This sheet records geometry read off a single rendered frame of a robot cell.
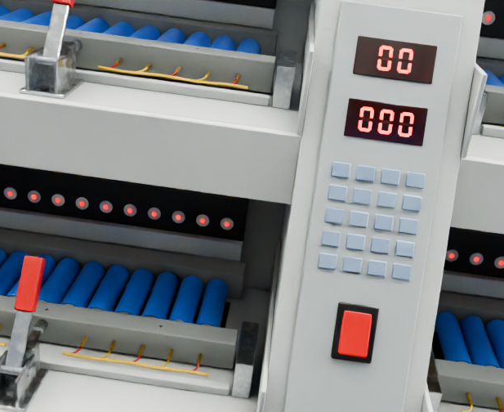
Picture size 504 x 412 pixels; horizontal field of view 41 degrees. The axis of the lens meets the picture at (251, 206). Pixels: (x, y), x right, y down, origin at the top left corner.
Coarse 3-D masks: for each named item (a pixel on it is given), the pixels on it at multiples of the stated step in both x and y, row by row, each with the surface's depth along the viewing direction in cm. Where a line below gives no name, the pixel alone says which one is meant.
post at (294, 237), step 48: (336, 0) 40; (384, 0) 40; (432, 0) 40; (480, 0) 39; (288, 240) 40; (432, 240) 40; (288, 288) 41; (432, 288) 40; (288, 336) 41; (432, 336) 40
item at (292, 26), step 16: (48, 0) 60; (288, 0) 60; (304, 0) 60; (288, 16) 60; (304, 16) 60; (288, 32) 60; (304, 32) 60; (288, 48) 60; (304, 48) 60; (256, 208) 61; (272, 208) 60; (256, 224) 61; (272, 224) 61; (256, 240) 61; (272, 240) 61; (256, 256) 61; (272, 256) 61; (256, 272) 61; (272, 272) 61; (256, 288) 61
